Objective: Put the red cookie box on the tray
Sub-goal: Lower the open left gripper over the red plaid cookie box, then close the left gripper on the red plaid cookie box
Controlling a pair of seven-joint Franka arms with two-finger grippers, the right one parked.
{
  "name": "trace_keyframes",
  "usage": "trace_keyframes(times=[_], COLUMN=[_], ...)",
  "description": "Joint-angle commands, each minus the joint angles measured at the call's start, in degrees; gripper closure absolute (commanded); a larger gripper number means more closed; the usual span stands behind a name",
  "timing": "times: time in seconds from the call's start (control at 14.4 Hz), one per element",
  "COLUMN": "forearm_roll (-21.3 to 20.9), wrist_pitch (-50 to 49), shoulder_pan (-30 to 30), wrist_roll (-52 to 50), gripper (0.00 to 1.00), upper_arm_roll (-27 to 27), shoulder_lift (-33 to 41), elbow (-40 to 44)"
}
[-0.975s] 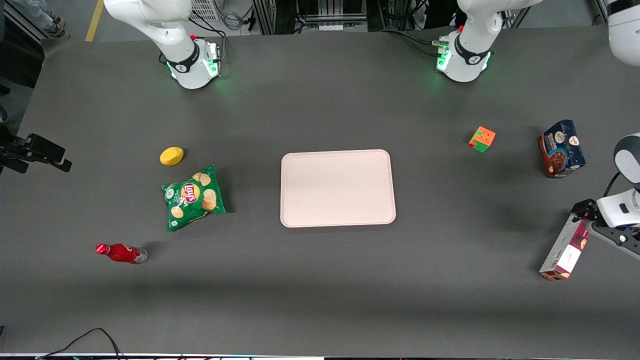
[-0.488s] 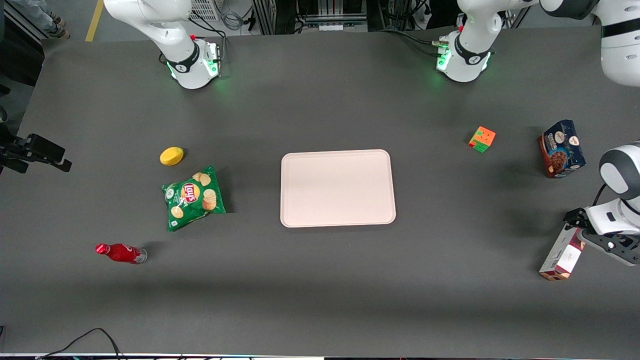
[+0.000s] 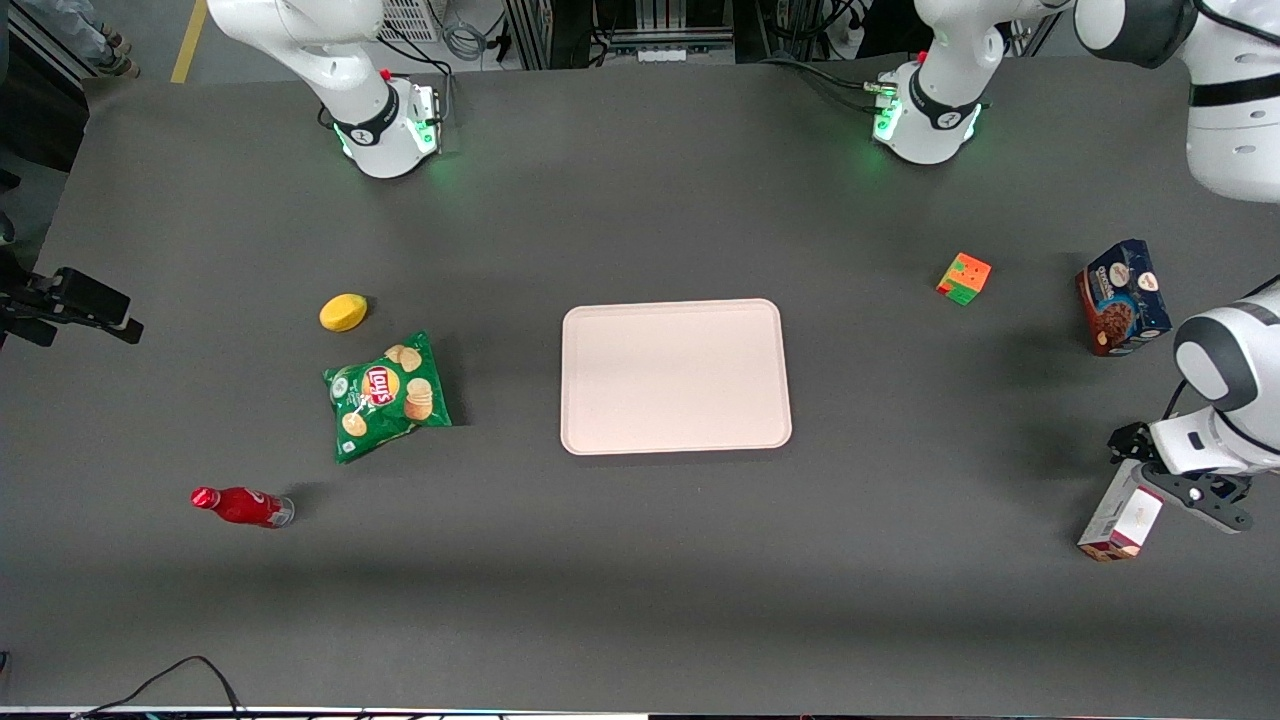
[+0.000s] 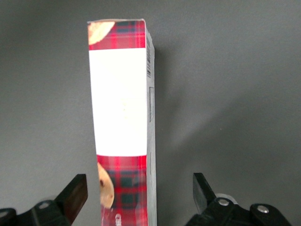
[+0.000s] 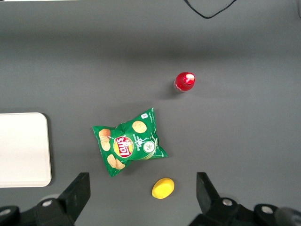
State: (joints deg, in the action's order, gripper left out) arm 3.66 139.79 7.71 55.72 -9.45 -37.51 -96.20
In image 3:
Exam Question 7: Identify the red cookie box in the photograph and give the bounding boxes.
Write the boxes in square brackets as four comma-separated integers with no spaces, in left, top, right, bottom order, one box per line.
[1077,458,1165,562]

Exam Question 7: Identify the blue chocolate cookie box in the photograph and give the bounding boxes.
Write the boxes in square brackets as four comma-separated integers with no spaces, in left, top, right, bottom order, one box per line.
[1076,238,1173,358]

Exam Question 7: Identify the pale pink plastic tray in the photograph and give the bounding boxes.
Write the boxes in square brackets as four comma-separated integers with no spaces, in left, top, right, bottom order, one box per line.
[560,298,793,457]

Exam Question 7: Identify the orange green puzzle cube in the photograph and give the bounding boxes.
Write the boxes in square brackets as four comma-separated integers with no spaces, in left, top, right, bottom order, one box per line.
[935,252,993,307]

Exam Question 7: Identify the person legs with shoes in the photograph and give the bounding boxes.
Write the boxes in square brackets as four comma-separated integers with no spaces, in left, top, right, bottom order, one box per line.
[20,0,141,79]

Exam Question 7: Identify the yellow lemon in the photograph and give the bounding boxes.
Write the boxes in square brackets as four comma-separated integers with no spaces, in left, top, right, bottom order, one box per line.
[319,293,369,333]

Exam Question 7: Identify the red soda bottle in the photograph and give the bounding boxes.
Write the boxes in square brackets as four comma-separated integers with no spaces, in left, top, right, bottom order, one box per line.
[190,486,296,530]

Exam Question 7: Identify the green Lays chips bag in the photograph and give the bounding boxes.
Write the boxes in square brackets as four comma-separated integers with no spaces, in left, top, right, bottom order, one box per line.
[322,330,453,464]

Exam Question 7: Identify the white perforated basket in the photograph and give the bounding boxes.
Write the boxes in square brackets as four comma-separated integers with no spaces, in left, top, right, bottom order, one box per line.
[378,0,443,44]

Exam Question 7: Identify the dark metal equipment rack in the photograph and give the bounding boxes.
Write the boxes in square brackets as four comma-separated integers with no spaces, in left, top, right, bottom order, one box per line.
[503,0,761,71]

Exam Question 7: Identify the black aluminium rail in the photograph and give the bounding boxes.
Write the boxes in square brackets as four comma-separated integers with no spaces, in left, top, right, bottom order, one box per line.
[0,5,101,86]

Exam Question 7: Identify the thin black table edge cable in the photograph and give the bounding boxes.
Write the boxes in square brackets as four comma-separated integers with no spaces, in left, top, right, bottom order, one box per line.
[70,655,251,720]

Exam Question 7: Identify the black right base cable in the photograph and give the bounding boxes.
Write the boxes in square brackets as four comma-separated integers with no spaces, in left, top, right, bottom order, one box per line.
[380,25,458,131]

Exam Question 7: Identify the grey coiled cable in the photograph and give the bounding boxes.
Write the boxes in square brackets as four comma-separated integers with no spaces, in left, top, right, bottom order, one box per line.
[443,8,504,63]

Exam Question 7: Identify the black left base cables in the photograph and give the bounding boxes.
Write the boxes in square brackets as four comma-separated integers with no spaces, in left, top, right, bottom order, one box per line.
[760,55,886,113]

